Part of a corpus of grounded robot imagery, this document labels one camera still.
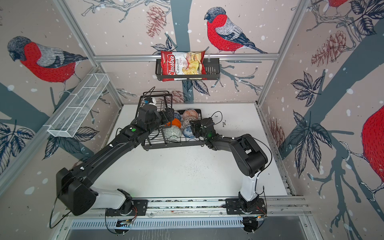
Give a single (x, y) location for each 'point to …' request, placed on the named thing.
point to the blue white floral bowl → (187, 132)
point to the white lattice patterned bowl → (187, 121)
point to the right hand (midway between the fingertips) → (186, 124)
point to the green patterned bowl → (173, 134)
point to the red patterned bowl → (190, 112)
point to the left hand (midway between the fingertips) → (168, 111)
